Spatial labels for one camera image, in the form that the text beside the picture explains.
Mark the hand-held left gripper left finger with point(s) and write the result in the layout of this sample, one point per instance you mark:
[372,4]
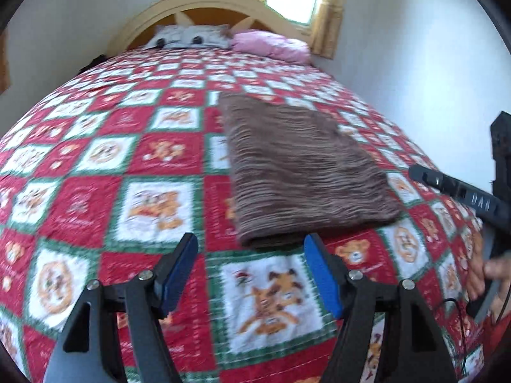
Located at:
[179,275]

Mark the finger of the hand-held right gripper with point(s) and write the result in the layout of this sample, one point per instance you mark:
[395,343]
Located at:
[455,191]

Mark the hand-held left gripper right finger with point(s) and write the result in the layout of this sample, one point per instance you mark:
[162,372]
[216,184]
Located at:
[323,271]

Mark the brown knit sweater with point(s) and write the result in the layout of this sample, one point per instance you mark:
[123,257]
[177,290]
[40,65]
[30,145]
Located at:
[303,167]

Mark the person's right hand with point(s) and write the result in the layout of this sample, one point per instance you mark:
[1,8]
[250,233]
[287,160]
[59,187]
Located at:
[475,271]

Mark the person's red clothing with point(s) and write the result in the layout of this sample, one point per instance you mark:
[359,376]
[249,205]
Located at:
[495,335]

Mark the red checked printed quilt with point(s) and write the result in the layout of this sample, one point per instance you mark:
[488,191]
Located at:
[119,135]

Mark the narrow yellow window curtain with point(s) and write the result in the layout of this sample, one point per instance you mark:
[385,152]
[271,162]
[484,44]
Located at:
[329,16]

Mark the dark cloth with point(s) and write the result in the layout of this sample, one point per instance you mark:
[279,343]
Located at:
[94,64]

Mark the pink pillow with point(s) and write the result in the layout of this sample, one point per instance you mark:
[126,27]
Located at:
[271,44]

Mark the white patterned pillow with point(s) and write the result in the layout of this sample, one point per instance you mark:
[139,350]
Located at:
[191,36]

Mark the cream wooden bed headboard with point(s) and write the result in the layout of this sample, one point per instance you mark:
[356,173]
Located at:
[199,8]

